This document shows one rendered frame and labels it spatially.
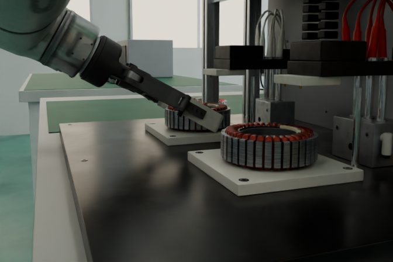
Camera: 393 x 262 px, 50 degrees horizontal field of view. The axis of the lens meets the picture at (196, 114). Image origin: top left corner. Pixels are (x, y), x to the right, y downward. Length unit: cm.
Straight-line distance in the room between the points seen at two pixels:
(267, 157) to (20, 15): 30
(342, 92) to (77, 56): 45
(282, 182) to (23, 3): 31
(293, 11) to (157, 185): 57
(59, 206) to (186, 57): 501
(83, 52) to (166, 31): 475
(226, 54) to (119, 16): 456
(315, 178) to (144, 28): 490
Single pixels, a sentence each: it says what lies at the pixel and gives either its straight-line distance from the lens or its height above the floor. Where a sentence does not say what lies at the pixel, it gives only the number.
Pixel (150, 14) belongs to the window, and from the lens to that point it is 532.
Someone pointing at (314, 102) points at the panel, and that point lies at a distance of 85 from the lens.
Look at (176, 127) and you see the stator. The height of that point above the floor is 79.
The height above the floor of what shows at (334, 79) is 88.
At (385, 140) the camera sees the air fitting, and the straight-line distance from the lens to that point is 54.
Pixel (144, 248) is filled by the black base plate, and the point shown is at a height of 77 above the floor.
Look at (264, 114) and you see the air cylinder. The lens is 75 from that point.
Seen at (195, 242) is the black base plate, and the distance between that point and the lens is 32.
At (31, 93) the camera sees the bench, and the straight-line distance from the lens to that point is 200.
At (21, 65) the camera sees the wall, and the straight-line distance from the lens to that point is 515.
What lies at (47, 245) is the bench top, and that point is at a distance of 38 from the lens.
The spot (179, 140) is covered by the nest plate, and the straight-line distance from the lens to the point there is 63.
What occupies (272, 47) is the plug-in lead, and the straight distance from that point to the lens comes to 74.
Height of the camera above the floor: 90
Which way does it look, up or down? 8 degrees down
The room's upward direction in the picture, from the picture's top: straight up
